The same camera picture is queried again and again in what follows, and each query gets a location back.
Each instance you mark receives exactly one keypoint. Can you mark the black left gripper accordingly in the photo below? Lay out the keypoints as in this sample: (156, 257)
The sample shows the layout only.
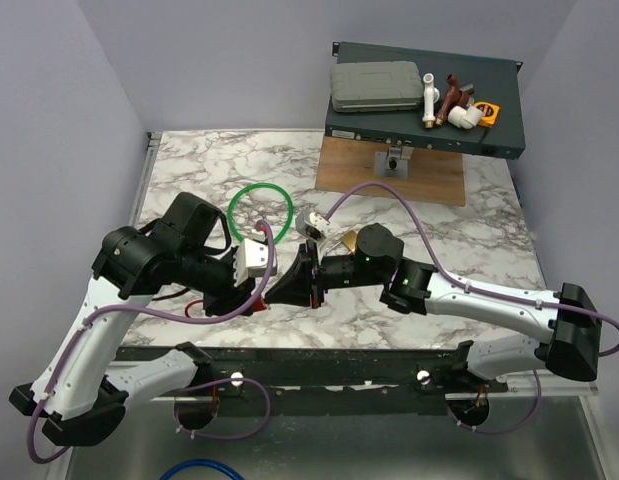
(230, 299)

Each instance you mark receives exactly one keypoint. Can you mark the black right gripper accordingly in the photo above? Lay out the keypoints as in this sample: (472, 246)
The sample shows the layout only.
(300, 282)

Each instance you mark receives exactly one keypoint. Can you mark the brass padlock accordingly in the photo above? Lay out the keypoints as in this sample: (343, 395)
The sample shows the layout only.
(348, 241)

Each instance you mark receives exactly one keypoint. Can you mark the green cable lock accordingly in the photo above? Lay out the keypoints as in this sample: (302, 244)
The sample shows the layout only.
(256, 186)

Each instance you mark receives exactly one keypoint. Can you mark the red plastic seal tag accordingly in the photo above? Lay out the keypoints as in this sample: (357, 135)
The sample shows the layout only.
(258, 306)

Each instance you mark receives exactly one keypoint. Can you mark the white elbow pipe fitting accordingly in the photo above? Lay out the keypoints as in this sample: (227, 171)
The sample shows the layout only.
(465, 118)

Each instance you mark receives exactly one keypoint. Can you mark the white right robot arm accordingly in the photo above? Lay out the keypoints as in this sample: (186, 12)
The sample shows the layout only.
(556, 331)

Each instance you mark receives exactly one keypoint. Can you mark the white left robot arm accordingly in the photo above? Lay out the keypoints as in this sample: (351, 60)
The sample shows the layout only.
(76, 401)

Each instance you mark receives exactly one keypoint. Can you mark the wooden board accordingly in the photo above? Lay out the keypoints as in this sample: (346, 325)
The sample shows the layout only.
(420, 175)

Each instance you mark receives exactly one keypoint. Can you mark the grey plastic case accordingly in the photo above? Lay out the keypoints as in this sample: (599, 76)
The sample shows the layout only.
(375, 86)

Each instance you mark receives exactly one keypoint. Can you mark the white pipe fitting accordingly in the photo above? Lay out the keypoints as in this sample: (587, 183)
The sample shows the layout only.
(431, 96)

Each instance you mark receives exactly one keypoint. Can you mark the brown pipe fitting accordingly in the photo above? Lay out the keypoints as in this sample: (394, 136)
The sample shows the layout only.
(452, 97)

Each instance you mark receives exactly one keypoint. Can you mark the yellow tape measure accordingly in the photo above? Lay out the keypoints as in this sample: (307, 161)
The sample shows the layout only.
(490, 113)

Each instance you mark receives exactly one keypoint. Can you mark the dark grey pipe fitting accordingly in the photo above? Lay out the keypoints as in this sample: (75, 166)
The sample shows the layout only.
(466, 95)

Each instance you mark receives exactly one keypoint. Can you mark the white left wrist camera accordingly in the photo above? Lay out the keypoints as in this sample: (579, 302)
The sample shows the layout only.
(251, 258)

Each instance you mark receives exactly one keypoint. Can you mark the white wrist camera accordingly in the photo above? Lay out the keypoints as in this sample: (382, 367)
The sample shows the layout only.
(312, 226)
(251, 258)

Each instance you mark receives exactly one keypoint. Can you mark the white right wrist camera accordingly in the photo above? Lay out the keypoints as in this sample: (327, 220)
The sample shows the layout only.
(312, 226)

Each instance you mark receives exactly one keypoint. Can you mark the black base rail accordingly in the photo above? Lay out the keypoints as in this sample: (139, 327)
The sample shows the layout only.
(332, 382)

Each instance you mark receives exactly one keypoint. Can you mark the aluminium side rail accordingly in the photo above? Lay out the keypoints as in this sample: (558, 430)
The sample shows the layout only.
(154, 141)

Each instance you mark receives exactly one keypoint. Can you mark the grey metal bracket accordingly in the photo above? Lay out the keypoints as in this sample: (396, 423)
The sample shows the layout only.
(393, 162)

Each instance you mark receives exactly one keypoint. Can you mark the dark teal network switch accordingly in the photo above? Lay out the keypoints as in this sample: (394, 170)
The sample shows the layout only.
(495, 80)

